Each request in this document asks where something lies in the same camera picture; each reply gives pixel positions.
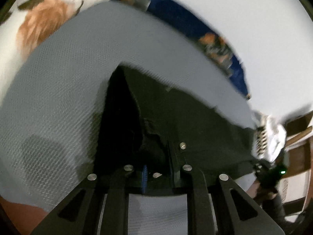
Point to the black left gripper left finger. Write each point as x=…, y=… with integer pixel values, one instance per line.
x=98, y=205

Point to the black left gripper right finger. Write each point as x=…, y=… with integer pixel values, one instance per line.
x=220, y=207

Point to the black pants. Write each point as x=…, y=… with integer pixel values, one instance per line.
x=149, y=131

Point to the person's right hand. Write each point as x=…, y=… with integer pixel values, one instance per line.
x=256, y=190

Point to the brown wooden furniture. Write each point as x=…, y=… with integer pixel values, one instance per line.
x=296, y=186

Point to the black white striped cloth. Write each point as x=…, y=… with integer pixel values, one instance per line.
x=269, y=139

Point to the grey mesh mattress pad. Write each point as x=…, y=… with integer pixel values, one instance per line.
x=51, y=115

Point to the navy floral blanket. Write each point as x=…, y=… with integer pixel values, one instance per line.
x=212, y=44

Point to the white floral pillow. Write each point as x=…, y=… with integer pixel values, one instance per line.
x=27, y=25

